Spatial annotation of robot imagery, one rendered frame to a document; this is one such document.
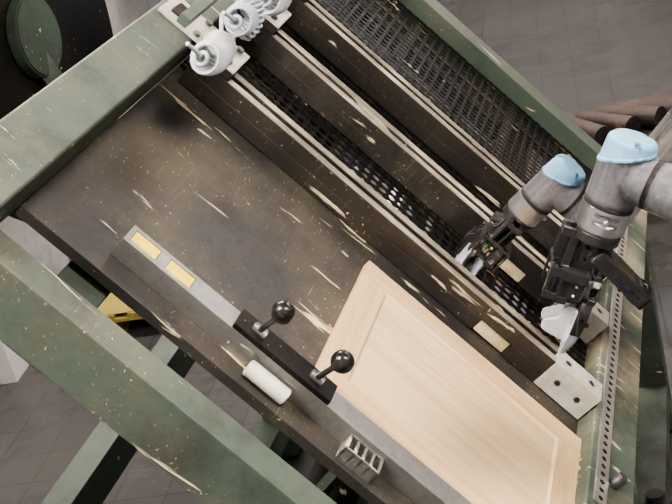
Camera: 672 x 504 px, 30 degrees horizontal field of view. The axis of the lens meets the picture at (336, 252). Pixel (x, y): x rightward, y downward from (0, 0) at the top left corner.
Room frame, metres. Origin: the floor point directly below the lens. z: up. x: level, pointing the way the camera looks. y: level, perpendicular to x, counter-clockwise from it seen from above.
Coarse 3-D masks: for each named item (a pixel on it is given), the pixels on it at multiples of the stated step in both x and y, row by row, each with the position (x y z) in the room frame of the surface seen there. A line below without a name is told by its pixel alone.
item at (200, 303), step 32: (128, 256) 1.85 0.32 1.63; (160, 256) 1.87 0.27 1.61; (160, 288) 1.84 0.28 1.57; (192, 288) 1.84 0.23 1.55; (192, 320) 1.83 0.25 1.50; (224, 320) 1.81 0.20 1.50; (256, 352) 1.80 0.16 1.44; (288, 384) 1.79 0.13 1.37; (320, 416) 1.77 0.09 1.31; (352, 416) 1.78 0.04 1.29; (384, 448) 1.75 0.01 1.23; (416, 480) 1.73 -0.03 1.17
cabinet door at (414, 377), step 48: (384, 288) 2.20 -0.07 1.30; (336, 336) 1.98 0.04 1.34; (384, 336) 2.07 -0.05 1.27; (432, 336) 2.16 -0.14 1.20; (336, 384) 1.86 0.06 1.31; (384, 384) 1.94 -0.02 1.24; (432, 384) 2.02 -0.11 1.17; (480, 384) 2.11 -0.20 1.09; (432, 432) 1.90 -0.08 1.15; (480, 432) 1.98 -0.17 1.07; (528, 432) 2.06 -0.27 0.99; (480, 480) 1.86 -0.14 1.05; (528, 480) 1.93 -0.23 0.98; (576, 480) 2.01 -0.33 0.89
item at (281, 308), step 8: (280, 304) 1.74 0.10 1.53; (288, 304) 1.74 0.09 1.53; (272, 312) 1.74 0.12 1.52; (280, 312) 1.73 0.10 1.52; (288, 312) 1.73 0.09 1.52; (272, 320) 1.77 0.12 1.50; (280, 320) 1.73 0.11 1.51; (288, 320) 1.73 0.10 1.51; (256, 328) 1.81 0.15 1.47; (264, 328) 1.80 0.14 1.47; (264, 336) 1.81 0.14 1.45
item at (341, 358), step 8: (336, 352) 1.72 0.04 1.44; (344, 352) 1.72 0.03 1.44; (336, 360) 1.71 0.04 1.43; (344, 360) 1.71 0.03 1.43; (352, 360) 1.71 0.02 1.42; (328, 368) 1.75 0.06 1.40; (336, 368) 1.71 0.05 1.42; (344, 368) 1.71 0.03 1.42; (352, 368) 1.71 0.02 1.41; (312, 376) 1.79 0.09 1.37; (320, 376) 1.78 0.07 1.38; (320, 384) 1.78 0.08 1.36
